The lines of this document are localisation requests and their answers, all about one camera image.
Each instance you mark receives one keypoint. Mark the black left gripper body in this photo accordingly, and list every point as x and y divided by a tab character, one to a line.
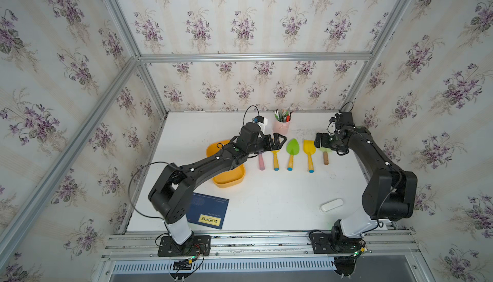
265	144

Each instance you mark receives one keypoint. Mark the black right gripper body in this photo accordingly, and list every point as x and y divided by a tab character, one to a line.
328	141

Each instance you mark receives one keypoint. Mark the light green wooden-handled trowel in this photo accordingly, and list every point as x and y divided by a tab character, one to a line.
325	153

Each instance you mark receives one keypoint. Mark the purple shovel pink handle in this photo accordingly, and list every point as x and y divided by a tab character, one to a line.
261	162

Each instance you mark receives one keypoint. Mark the yellow square shovel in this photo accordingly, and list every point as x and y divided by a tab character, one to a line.
309	149
275	160

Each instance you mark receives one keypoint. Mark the green shovel yellow handle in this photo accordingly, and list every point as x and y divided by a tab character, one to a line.
292	149

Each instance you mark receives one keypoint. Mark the yellow plastic storage box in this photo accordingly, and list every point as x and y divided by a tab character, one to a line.
225	179

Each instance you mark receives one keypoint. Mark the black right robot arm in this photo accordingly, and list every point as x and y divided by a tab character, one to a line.
391	191

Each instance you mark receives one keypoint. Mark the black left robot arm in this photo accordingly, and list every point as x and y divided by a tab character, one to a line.
172	193

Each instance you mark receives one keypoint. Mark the pink pen cup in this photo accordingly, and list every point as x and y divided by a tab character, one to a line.
281	127

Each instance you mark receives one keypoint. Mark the pens in cup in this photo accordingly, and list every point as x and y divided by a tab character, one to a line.
283	116

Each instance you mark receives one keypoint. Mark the white flat paddle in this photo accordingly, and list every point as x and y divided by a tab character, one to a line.
331	205

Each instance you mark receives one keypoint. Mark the blue notebook yellow label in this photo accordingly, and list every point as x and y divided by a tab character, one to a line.
207	210

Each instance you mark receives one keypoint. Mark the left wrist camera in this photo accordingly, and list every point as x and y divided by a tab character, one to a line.
254	131

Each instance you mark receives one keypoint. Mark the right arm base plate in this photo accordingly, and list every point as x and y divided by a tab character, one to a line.
325	243

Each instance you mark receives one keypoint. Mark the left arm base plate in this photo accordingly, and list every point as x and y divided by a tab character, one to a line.
197	245

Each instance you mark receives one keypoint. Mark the white slotted cable duct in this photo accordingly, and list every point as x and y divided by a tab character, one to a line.
226	265

